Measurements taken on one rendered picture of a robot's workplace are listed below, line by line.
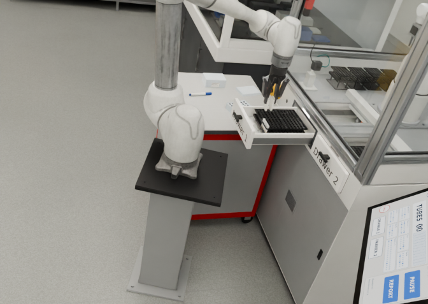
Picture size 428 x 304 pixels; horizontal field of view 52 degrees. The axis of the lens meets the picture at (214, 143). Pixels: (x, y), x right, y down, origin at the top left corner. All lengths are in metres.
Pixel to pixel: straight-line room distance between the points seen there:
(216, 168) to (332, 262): 0.72
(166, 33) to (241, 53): 1.17
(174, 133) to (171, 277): 0.86
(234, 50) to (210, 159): 1.04
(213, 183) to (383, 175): 0.70
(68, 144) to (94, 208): 0.68
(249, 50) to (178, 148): 1.25
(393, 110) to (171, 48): 0.88
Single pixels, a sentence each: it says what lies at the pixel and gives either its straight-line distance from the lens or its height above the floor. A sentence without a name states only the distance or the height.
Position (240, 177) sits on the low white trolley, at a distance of 2.51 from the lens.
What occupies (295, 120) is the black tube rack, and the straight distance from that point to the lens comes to 2.21.
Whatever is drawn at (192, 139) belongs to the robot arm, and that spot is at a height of 0.96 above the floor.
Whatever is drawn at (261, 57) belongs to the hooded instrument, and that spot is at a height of 0.85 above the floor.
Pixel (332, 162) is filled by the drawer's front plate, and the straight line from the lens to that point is 1.99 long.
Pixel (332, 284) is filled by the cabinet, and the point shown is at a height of 0.27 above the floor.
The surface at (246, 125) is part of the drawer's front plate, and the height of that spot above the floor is 0.91.
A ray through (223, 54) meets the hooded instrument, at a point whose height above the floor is 0.86.
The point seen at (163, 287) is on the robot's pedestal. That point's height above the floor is 0.03.
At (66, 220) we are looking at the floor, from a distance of 2.73.
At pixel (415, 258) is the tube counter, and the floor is 1.10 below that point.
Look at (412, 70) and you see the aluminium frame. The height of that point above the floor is 1.45.
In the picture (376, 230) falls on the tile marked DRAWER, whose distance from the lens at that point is 1.59.
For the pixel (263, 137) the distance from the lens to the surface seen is 2.05.
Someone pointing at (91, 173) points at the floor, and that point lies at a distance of 3.05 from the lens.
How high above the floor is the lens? 1.98
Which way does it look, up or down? 35 degrees down
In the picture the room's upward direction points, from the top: 12 degrees clockwise
